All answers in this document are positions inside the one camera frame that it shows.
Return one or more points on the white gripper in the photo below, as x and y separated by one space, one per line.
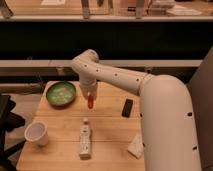
89 90

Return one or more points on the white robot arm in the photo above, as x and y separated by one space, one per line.
168 127

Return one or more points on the green ceramic bowl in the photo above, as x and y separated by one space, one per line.
61 94

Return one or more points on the black rectangular block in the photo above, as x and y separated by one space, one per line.
127 108

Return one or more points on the white plastic bottle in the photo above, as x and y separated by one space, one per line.
85 140

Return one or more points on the white crumpled cloth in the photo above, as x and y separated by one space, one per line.
136 146

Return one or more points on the black chair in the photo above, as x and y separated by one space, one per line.
8 122

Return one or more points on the grey panel at right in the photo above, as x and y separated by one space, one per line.
201 90

